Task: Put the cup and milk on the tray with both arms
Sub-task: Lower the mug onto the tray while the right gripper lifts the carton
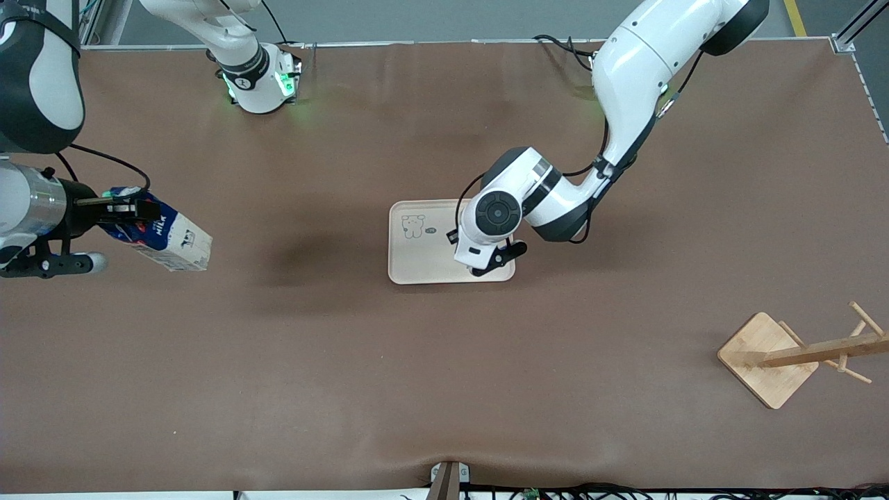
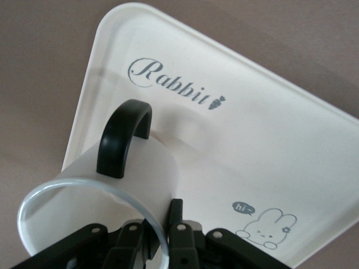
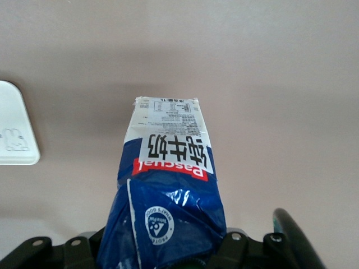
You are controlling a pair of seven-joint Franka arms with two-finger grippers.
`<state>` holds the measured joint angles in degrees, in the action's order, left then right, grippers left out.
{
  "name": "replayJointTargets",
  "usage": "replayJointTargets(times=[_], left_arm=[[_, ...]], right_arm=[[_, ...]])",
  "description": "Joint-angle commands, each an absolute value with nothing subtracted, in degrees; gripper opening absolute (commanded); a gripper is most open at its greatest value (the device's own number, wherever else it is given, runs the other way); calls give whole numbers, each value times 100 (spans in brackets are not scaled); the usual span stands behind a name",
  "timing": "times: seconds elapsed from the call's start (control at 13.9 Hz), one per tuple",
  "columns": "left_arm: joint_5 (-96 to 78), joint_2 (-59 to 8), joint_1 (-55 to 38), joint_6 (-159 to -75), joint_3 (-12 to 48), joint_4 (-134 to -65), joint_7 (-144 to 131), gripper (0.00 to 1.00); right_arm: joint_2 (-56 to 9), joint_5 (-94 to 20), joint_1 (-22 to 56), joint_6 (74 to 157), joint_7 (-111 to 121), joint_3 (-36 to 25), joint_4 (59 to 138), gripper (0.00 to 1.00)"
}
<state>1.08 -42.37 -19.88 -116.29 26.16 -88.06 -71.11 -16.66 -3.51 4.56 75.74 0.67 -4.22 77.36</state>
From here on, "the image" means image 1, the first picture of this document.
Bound blue milk carton green cap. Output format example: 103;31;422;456
99;186;213;272

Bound metal table edge clamp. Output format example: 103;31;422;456
429;461;471;500

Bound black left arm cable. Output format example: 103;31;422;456
447;118;613;245

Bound aluminium frame profile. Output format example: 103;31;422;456
832;0;889;53

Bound black base cable bundle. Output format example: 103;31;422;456
533;33;599;60

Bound wooden mug stand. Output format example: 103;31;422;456
717;301;889;410

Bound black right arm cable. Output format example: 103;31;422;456
54;144;152;192

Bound white rabbit print tray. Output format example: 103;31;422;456
388;199;516;285

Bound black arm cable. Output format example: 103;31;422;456
54;144;152;192
447;118;613;245

